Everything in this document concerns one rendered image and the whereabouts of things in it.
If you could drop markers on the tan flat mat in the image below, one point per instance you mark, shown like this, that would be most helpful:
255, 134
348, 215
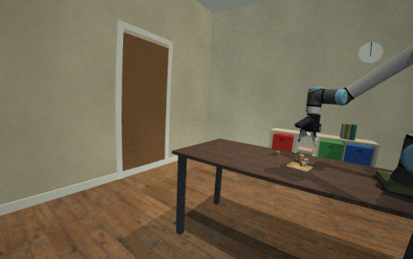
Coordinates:
296, 165

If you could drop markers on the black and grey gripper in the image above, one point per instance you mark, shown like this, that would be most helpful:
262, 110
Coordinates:
310, 127

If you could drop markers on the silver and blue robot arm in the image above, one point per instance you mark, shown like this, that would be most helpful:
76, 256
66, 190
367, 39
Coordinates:
403, 173

